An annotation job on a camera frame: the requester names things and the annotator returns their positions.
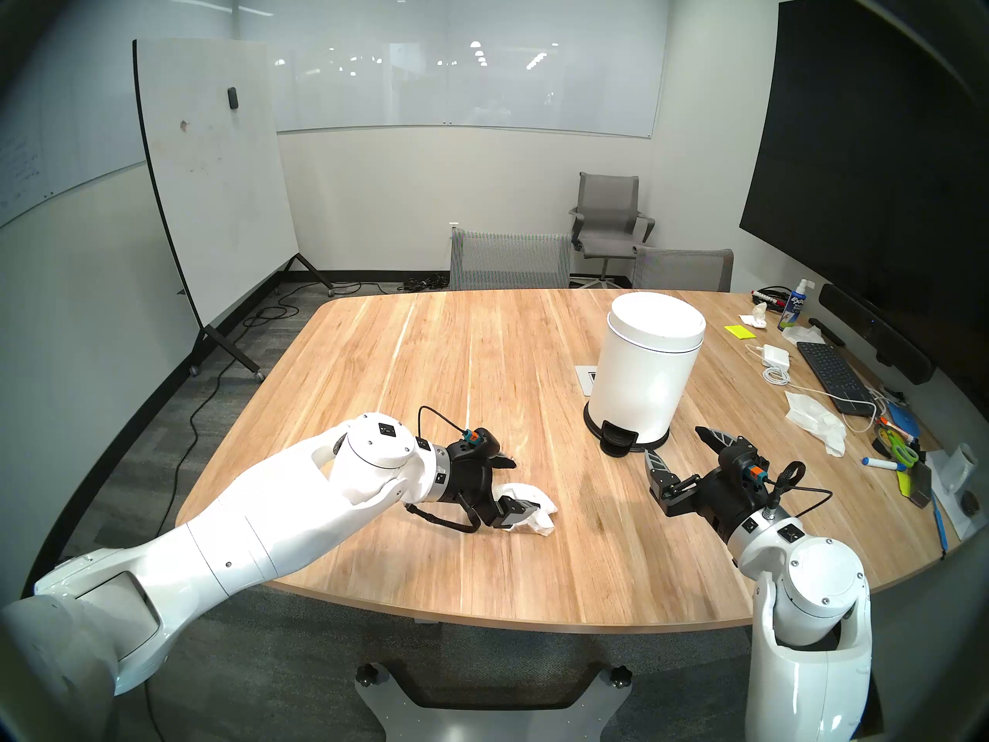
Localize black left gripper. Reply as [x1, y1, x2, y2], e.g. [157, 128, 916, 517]
[442, 445, 542, 531]

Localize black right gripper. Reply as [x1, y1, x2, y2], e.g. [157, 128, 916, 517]
[644, 424, 773, 544]

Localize white wiping tissue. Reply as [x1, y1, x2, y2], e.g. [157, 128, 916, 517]
[494, 482, 559, 537]

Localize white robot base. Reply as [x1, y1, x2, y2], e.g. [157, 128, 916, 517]
[354, 659, 633, 742]

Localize large crumpled white tissue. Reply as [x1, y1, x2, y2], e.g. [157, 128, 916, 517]
[784, 390, 848, 458]

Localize white pedal trash can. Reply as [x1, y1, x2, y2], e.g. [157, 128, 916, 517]
[583, 291, 707, 458]

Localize black keyboard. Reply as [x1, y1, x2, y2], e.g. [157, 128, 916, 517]
[796, 341, 878, 417]

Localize whiteboard cleaner spray bottle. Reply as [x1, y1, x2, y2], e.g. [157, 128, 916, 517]
[778, 278, 816, 332]

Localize grey fabric-back chair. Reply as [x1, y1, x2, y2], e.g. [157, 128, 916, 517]
[632, 246, 735, 293]

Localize black video soundbar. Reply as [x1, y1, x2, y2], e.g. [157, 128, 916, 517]
[817, 283, 936, 386]

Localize grey mesh-back chair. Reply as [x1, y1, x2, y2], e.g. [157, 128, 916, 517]
[450, 226, 573, 291]

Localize black and yellow block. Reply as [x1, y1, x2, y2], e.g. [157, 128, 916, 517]
[896, 462, 933, 509]

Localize grey swivel office chair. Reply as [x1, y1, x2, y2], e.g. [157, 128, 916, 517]
[569, 172, 656, 289]

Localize white mug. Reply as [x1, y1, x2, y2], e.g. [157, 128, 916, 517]
[949, 443, 981, 495]

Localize rolling whiteboard on stand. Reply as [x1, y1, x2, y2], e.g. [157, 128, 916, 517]
[133, 39, 337, 382]

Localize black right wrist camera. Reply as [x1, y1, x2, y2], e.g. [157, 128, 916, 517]
[719, 436, 770, 488]

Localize black left gripper loop cable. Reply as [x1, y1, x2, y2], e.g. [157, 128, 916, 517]
[403, 502, 482, 535]

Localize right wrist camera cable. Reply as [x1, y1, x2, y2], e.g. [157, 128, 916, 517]
[765, 459, 835, 517]

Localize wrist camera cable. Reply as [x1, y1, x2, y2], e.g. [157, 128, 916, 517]
[765, 459, 835, 517]
[417, 405, 469, 441]

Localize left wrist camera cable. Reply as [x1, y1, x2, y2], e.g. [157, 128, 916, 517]
[417, 405, 469, 441]

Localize white charger cable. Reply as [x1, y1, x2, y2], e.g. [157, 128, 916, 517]
[746, 343, 889, 434]

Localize green handled scissors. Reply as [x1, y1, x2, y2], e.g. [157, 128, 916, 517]
[877, 426, 920, 471]

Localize long black power cable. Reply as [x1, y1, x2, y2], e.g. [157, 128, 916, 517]
[155, 278, 364, 539]

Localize large black wall screen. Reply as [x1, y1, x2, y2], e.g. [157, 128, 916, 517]
[739, 0, 989, 409]

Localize glass wall board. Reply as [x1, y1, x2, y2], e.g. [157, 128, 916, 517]
[232, 0, 671, 138]

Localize wall whiteboard with handwriting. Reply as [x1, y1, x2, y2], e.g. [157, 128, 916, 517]
[0, 53, 148, 230]

